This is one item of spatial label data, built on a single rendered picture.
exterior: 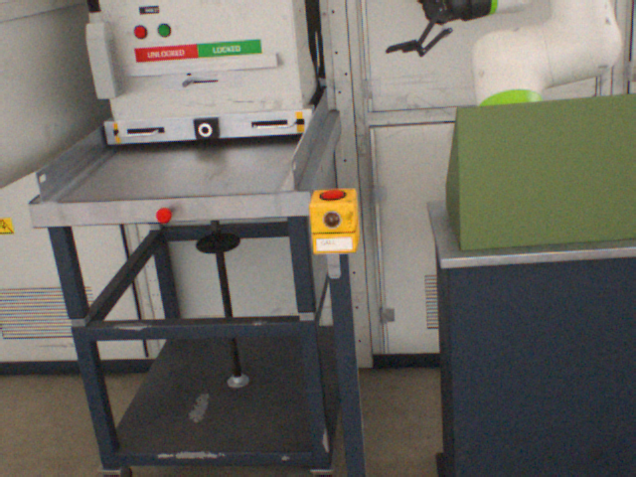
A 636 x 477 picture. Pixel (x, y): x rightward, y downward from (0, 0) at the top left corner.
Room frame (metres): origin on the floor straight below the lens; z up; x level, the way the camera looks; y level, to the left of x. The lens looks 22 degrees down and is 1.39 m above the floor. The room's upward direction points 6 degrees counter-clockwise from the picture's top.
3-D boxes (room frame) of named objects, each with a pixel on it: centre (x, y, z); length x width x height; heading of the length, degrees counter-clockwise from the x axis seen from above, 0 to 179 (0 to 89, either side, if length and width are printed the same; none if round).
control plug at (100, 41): (1.98, 0.47, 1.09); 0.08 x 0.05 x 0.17; 172
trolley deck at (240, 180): (1.96, 0.26, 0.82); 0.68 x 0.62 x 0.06; 171
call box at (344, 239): (1.38, -0.03, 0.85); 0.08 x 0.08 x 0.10; 81
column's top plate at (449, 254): (1.53, -0.45, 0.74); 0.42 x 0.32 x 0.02; 85
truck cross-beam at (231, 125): (2.04, 0.25, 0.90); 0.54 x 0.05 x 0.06; 82
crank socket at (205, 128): (2.00, 0.26, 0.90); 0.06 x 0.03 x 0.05; 82
